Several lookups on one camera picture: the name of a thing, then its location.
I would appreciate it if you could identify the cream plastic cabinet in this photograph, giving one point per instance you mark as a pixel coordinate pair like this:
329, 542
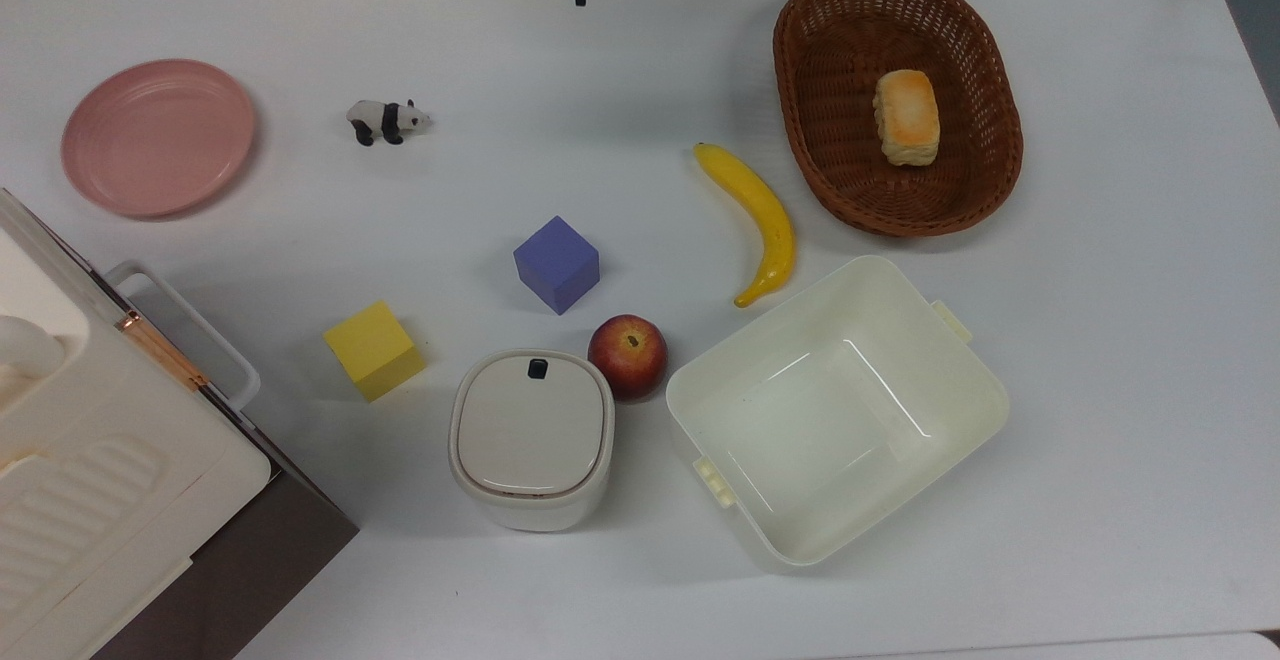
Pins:
90, 480

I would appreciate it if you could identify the brown wicker basket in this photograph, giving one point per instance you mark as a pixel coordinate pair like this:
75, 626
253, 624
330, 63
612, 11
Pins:
850, 60

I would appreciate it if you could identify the yellow banana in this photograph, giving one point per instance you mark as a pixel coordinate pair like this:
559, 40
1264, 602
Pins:
768, 220

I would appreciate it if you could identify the toasted bread loaf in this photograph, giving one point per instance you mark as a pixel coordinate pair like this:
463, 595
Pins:
907, 117

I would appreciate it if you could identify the red apple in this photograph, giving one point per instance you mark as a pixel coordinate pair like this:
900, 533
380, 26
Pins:
628, 356

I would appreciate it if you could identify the cream open plastic bin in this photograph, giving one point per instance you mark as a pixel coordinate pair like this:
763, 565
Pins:
835, 410

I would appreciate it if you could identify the yellow cube block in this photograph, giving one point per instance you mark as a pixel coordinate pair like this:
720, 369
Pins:
372, 348

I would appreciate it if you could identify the white lidded trash can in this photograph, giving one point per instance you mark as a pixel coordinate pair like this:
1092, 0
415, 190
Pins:
531, 437

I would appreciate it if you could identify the dark wood drawer casing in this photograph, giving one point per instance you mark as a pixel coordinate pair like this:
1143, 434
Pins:
260, 560

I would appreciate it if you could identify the pink plastic plate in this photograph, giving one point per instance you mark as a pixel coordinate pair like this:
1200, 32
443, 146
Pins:
158, 137

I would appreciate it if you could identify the panda toy figurine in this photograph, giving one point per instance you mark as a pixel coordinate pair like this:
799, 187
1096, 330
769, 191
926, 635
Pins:
385, 121

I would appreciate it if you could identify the purple cube block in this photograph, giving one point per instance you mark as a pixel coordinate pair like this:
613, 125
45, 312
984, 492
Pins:
557, 265

